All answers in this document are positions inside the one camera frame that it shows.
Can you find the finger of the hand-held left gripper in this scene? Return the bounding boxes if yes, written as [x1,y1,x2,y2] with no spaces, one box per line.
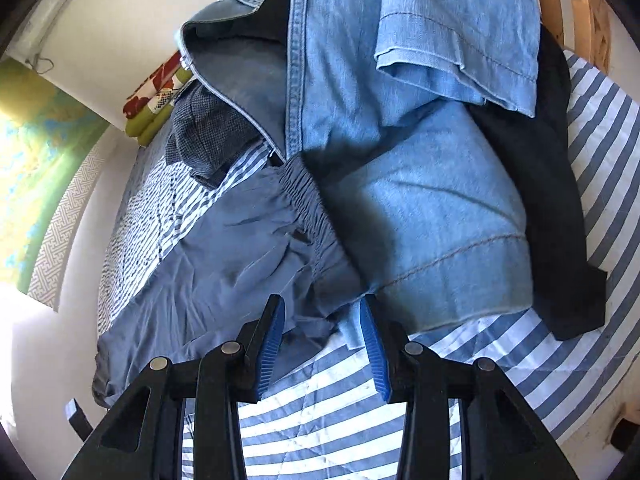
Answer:
[65,399,93,438]

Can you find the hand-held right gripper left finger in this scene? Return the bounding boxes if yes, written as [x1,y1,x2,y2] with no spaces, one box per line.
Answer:
[62,294,287,480]

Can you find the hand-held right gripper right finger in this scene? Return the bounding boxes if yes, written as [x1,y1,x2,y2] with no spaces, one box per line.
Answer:
[359,294,566,480]

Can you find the dark grey pants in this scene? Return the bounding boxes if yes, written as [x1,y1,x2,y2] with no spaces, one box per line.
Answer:
[91,162,366,408]

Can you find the light blue denim shirt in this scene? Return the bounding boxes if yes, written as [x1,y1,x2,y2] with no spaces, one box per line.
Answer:
[180,0,543,333]

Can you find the striped bed quilt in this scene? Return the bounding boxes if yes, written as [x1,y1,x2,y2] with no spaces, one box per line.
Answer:
[95,52,640,480]

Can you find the grey patterned garment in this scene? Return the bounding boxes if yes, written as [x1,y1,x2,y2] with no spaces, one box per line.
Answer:
[165,82,263,188]

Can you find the black garment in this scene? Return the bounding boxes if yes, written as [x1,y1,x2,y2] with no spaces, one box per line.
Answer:
[470,25,608,341]

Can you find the green folded blanket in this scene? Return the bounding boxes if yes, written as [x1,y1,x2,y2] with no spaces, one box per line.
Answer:
[122,72,193,147]

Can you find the red floral folded blanket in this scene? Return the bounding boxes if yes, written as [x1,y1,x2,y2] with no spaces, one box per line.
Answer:
[124,50,188,121]

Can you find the white air conditioner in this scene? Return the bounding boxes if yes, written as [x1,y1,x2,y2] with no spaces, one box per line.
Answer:
[5,0,76,61]

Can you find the landscape wall poster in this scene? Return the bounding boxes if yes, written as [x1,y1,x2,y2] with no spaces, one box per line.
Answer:
[0,57,107,311]

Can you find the wooden slatted rail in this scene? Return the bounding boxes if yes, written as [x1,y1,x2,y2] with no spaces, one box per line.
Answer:
[530,0,613,73]

